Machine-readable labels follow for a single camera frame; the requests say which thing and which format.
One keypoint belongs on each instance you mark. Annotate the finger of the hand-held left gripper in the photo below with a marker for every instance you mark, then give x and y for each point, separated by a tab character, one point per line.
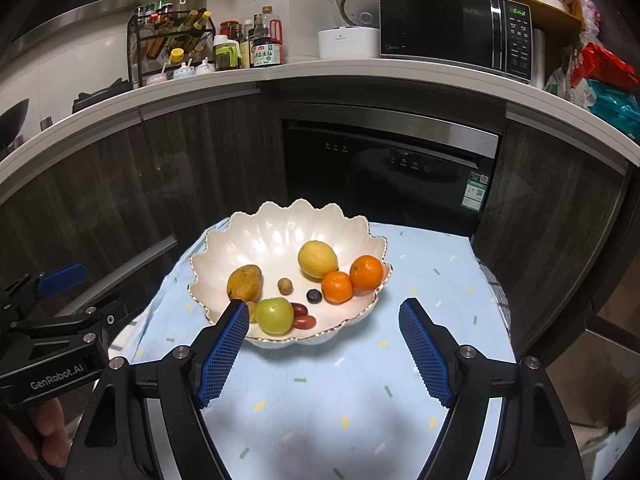
75	322
62	277

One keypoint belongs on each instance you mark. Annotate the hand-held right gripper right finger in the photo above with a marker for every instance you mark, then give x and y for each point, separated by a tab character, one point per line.
425	355

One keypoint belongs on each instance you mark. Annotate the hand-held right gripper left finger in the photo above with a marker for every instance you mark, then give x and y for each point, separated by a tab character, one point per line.
222	350

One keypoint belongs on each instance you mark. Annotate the brown longan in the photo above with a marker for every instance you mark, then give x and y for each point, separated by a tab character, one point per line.
285	285
252	311

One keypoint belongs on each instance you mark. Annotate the green apple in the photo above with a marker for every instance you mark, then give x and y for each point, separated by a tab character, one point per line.
275	316

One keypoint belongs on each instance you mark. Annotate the yellow mango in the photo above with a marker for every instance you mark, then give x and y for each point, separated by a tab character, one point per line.
244	282

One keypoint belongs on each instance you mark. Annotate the red cherry tomato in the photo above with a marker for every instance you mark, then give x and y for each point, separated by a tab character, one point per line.
305	321
299	309

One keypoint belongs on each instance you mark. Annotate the orange tangerine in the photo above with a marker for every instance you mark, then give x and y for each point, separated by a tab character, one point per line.
336	287
366	272

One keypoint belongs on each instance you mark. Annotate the blueberry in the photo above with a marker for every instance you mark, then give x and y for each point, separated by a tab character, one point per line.
313	296

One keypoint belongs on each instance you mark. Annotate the large yellow lemon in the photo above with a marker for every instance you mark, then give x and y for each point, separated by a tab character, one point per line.
318	260

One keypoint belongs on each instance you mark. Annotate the white scalloped bowl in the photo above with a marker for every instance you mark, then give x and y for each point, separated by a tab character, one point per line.
280	230

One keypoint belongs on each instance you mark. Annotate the person's left hand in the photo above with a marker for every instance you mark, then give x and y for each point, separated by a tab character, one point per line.
50	430

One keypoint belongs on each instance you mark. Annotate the plaid cloth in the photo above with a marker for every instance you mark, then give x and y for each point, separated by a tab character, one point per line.
497	295

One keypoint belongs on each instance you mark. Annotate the light blue patterned tablecloth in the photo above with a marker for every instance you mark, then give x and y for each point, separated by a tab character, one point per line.
325	395

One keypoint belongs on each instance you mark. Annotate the dark wood cabinet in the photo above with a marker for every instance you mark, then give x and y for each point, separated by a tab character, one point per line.
550	220
150	175

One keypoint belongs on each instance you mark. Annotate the black wok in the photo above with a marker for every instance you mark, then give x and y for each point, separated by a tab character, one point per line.
12	122

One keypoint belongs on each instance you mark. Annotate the built-in black oven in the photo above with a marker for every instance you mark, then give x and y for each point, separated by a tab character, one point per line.
390	175

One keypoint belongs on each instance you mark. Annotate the dark bundle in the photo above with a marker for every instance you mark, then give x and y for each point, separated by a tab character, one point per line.
100	96

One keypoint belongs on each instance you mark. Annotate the white box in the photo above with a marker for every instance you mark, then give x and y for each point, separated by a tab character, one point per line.
605	450

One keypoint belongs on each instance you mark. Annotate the white kitchen countertop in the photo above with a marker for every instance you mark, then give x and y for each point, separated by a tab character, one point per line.
350	70

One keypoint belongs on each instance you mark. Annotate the red lid jar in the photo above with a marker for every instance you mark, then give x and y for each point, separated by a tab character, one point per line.
229	28

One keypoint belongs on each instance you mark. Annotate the dark soy sauce bottle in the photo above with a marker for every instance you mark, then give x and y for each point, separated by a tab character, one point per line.
266	47

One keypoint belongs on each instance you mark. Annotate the white box appliance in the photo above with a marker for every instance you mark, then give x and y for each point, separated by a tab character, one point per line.
350	42

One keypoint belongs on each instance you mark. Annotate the black microwave oven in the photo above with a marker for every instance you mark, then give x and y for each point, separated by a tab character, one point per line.
435	30

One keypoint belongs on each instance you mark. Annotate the red plastic bag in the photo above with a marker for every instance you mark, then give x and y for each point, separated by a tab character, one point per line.
605	65

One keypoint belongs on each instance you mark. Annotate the white rice cooker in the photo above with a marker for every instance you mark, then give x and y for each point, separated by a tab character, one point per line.
357	5

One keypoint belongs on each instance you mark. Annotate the white dish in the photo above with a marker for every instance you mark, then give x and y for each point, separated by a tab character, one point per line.
545	1

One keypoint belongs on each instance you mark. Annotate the pink plastic bags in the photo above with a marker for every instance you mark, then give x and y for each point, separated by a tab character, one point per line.
587	15

